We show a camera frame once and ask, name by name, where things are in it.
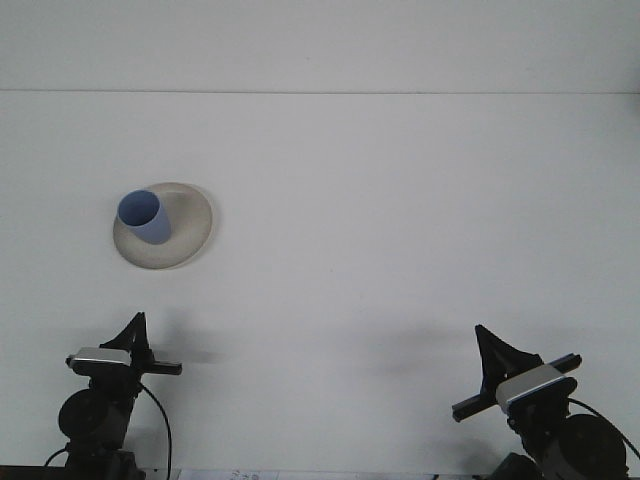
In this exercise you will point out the grey gripper camera box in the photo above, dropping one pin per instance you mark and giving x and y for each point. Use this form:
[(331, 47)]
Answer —
[(100, 360), (532, 386)]

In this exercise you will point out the pale blue cup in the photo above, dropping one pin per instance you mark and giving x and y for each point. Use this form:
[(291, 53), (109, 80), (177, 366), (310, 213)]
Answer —
[(150, 220)]

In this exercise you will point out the pale round plate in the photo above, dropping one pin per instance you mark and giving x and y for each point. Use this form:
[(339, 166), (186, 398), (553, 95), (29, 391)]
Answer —
[(192, 225)]

